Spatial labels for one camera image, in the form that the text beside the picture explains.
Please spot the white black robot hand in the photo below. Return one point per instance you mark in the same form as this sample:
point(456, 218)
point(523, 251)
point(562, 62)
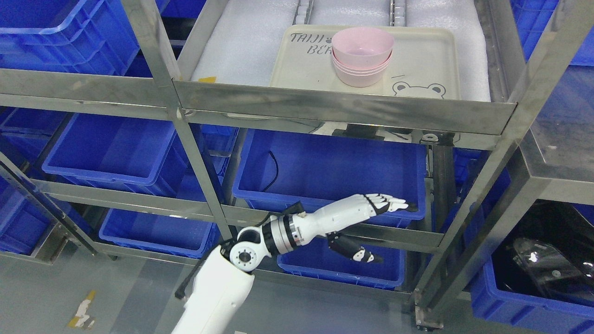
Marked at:
point(329, 221)

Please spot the pink plastic bowl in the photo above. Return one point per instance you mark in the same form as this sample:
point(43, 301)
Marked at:
point(362, 47)

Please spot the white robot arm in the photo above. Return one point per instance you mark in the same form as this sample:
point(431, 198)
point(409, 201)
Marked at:
point(225, 279)

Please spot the steel shelf rack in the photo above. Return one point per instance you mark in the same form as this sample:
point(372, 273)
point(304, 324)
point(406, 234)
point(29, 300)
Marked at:
point(170, 96)

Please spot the stacked pink bowls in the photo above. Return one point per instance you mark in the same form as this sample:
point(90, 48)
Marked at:
point(360, 78)

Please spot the beige bear tray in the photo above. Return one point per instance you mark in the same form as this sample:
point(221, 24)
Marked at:
point(424, 63)

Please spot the black helmet with visor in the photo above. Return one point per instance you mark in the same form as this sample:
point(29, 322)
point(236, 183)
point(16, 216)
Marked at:
point(549, 254)

